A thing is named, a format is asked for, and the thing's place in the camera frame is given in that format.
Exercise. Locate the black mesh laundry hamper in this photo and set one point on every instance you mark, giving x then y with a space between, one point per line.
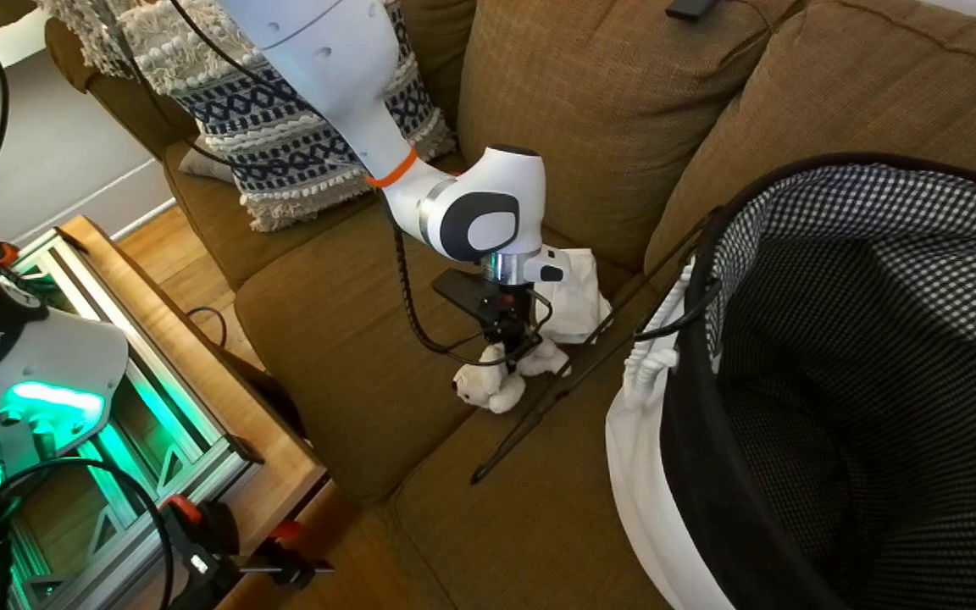
848 394

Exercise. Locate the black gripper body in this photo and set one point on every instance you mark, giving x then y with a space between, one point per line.
512 302

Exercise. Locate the white plush toy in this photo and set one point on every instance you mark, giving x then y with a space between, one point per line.
491 389

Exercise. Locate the wooden table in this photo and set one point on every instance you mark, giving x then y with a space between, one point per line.
273 453

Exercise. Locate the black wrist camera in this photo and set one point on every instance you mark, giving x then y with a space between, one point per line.
464 292

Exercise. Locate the brown fabric couch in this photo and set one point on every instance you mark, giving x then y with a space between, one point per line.
340 341

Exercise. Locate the brown couch back cushion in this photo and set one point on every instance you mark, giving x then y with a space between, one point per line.
623 113
848 90
440 45

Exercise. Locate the fringed blue white pattern pillow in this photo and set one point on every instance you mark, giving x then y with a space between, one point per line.
262 146

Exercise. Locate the aluminium mounting frame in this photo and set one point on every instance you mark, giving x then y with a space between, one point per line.
185 419

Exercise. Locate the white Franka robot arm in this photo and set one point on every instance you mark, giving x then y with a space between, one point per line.
328 67

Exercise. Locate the brown couch seat cushion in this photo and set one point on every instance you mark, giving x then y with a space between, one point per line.
340 341
229 225
534 519

